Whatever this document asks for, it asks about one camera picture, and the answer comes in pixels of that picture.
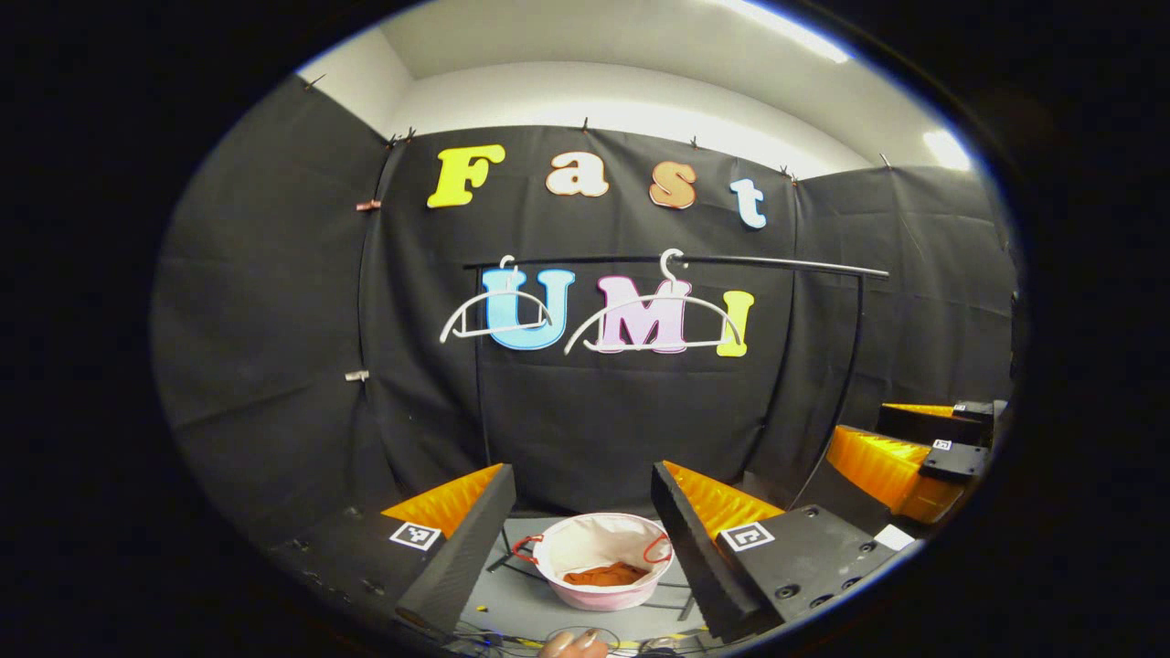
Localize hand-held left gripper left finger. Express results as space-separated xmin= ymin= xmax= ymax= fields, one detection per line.
xmin=270 ymin=462 xmax=517 ymax=641

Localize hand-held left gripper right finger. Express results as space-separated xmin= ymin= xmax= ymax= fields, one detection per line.
xmin=651 ymin=460 xmax=901 ymax=645

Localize small ceiling light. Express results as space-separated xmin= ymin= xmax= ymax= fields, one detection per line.
xmin=923 ymin=130 xmax=972 ymax=171

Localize pink and white laundry hamper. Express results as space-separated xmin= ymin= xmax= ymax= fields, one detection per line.
xmin=512 ymin=512 xmax=675 ymax=611

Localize orange corduroy jacket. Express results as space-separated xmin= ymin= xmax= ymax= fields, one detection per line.
xmin=562 ymin=562 xmax=650 ymax=588

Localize black backdrop cloth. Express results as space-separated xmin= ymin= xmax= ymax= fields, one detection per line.
xmin=151 ymin=75 xmax=1020 ymax=549

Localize black clothes rack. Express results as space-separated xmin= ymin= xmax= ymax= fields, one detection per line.
xmin=463 ymin=253 xmax=890 ymax=624

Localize white clothes hanger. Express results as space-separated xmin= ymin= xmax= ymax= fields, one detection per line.
xmin=439 ymin=256 xmax=557 ymax=345
xmin=564 ymin=249 xmax=744 ymax=356

